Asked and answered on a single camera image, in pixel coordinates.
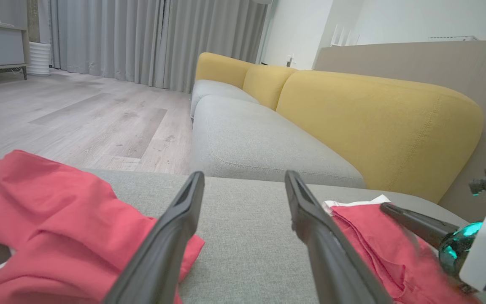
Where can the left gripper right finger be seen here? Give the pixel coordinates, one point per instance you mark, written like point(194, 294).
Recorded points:
point(331, 261)

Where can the white antenna router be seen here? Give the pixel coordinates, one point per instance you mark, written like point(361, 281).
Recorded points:
point(335, 39)

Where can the white ribbed cylinder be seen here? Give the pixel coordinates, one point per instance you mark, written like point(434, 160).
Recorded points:
point(39, 59)

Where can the grey sofa seat cushion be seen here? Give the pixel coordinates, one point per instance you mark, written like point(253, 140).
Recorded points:
point(260, 139)
point(213, 88)

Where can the red sports garment white trim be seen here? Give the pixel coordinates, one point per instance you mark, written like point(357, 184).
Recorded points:
point(57, 198)

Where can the yellow sofa backrest cushion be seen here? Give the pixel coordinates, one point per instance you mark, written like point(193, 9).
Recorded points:
point(373, 126)
point(266, 84)
point(217, 67)

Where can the white wall plug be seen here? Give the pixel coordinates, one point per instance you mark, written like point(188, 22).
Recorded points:
point(290, 60)

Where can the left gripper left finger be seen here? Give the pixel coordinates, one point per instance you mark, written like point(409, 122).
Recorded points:
point(163, 253)

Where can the grey pleated curtain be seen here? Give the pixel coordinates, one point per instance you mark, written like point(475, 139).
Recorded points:
point(120, 38)

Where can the white flat slatted device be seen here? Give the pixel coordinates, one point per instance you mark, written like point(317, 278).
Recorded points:
point(454, 38)

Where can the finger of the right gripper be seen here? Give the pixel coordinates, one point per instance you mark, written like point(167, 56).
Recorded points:
point(420, 223)

